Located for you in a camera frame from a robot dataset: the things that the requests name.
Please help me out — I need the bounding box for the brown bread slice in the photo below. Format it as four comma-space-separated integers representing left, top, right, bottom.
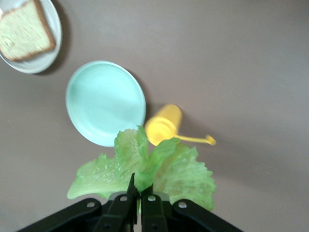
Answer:
0, 0, 57, 62

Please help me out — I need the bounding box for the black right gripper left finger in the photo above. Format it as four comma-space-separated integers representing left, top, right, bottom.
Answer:
18, 173, 140, 232

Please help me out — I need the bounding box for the yellow mustard squeeze bottle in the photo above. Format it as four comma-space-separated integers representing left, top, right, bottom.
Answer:
144, 103, 217, 147

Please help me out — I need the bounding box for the mint green plate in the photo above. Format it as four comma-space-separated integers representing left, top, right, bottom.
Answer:
65, 60, 147, 147

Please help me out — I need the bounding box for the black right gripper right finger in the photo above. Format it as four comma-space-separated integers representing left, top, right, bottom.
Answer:
140, 187, 245, 232

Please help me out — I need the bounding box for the green lettuce leaf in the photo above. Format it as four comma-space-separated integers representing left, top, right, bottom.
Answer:
67, 125, 217, 215

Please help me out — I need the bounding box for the beige plate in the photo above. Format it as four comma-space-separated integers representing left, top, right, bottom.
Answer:
0, 0, 63, 74

